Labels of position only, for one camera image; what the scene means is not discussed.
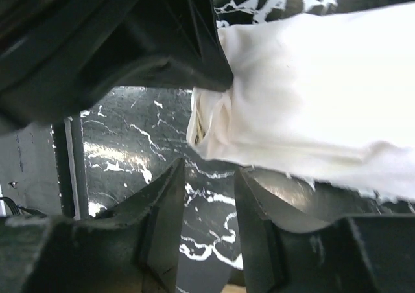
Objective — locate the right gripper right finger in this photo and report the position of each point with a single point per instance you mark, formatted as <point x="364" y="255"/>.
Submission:
<point x="286" y="250"/>

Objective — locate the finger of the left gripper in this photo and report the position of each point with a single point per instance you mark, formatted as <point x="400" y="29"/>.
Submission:
<point x="60" y="57"/>

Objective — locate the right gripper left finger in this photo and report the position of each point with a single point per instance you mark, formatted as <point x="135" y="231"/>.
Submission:
<point x="130" y="247"/>

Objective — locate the white underwear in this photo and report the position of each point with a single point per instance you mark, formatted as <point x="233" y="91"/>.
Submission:
<point x="322" y="98"/>

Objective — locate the aluminium front rail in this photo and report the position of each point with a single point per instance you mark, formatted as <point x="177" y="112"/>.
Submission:
<point x="43" y="171"/>

